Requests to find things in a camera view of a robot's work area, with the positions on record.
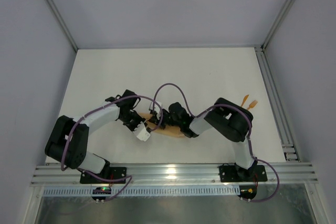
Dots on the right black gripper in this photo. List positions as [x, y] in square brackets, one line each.
[163, 116]

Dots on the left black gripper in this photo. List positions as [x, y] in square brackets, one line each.
[135, 120]

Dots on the peach satin napkin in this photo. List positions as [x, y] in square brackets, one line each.
[170, 130]

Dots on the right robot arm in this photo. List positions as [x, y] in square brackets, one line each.
[227, 118]

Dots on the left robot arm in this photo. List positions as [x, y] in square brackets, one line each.
[68, 141]

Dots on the orange plastic knife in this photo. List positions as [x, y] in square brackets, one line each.
[244, 100]

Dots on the orange plastic fork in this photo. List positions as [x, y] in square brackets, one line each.
[252, 105]

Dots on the left controller board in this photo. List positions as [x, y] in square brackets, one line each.
[100, 194]

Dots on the controller board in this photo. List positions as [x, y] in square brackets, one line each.
[247, 193]
[100, 194]

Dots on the right controller board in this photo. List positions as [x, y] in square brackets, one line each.
[247, 193]

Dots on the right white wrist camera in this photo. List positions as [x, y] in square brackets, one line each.
[155, 109]

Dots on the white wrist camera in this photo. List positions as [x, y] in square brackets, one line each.
[155, 109]
[141, 133]

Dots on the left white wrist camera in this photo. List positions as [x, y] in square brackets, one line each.
[141, 133]

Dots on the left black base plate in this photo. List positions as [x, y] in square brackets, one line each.
[109, 175]

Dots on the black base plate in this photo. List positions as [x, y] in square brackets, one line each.
[109, 175]
[235, 173]

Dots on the slotted grey cable duct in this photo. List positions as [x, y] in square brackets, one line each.
[147, 191]

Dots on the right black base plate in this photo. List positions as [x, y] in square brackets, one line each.
[235, 173]

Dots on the right aluminium side rail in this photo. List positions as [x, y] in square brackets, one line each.
[285, 133]

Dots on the aluminium front rail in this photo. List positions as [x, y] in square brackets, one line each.
[173, 174]

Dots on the left aluminium corner post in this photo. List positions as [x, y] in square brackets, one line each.
[62, 24]

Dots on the aluminium corner post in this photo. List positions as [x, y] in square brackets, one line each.
[62, 24]
[282, 14]

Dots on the right aluminium corner post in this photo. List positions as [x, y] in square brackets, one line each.
[282, 14]

